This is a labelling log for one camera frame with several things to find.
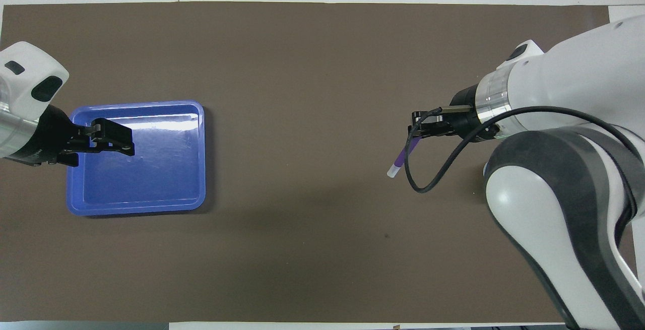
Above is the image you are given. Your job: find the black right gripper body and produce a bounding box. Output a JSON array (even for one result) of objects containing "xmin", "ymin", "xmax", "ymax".
[{"xmin": 428, "ymin": 84, "xmax": 499, "ymax": 142}]

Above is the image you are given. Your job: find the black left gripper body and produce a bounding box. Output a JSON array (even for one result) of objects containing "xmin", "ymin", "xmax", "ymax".
[{"xmin": 3, "ymin": 104, "xmax": 94, "ymax": 166}]

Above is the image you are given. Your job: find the purple marker pen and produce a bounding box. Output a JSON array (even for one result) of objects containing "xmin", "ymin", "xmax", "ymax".
[{"xmin": 386, "ymin": 136, "xmax": 422, "ymax": 178}]

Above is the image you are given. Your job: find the blue plastic tray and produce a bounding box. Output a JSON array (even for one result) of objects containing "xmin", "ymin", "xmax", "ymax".
[{"xmin": 67, "ymin": 100, "xmax": 207, "ymax": 217}]

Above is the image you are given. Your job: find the brown table mat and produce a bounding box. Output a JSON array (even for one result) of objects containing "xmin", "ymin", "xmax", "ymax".
[{"xmin": 0, "ymin": 2, "xmax": 636, "ymax": 323}]

